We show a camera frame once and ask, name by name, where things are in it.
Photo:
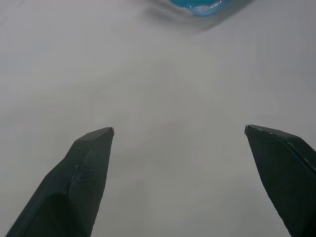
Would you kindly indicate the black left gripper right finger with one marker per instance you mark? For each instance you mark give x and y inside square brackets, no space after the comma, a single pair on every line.
[286,177]

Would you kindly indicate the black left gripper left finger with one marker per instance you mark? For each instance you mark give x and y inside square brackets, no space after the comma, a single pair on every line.
[74,187]

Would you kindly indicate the clear blue-trimmed zipper pouch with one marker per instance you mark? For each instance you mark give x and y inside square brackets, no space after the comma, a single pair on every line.
[197,7]

